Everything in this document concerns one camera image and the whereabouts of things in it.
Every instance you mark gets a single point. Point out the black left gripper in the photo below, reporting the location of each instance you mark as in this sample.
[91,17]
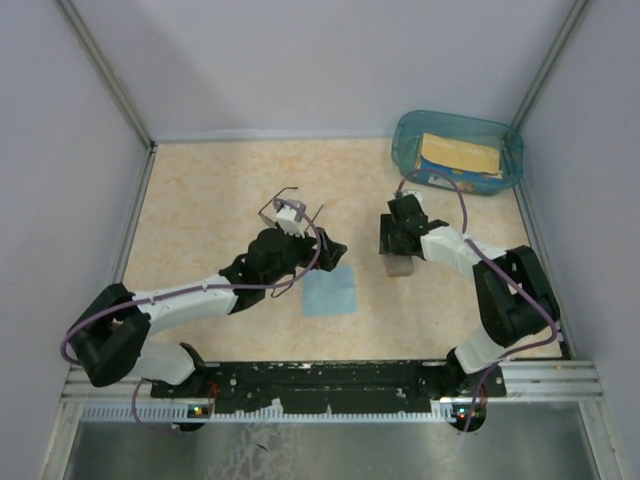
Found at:
[332,249]

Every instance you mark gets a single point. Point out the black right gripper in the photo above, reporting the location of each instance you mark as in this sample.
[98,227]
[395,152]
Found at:
[387,242]

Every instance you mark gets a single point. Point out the grey glasses case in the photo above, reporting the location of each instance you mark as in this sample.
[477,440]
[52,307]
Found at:
[399,266]

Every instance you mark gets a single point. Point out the blue cleaning cloth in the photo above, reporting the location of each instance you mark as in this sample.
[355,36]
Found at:
[329,293]

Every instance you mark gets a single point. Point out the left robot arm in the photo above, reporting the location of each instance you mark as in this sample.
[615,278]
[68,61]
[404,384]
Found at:
[112,338]

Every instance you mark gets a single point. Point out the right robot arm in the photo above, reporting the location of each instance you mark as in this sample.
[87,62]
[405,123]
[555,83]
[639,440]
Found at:
[514,296]

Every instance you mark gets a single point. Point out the teal plastic basin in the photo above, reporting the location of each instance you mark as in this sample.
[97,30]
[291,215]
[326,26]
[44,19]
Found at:
[409,151]

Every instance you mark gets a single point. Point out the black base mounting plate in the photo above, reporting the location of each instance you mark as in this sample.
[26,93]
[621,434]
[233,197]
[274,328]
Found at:
[363,387]

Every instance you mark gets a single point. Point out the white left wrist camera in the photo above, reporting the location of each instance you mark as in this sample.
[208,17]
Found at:
[289,217]

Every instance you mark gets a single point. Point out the black thin-frame glasses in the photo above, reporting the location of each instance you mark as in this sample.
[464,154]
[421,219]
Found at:
[267,212]

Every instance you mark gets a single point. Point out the aluminium front rail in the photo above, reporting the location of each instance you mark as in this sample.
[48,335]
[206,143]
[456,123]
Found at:
[532,382]

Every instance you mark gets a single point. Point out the right aluminium frame post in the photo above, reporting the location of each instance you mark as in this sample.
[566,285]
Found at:
[568,28]

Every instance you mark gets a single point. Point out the aluminium frame post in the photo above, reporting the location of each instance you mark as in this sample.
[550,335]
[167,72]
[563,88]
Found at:
[568,28]
[105,70]

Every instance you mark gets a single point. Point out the left aluminium frame post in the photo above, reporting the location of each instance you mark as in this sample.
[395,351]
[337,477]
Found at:
[105,70]

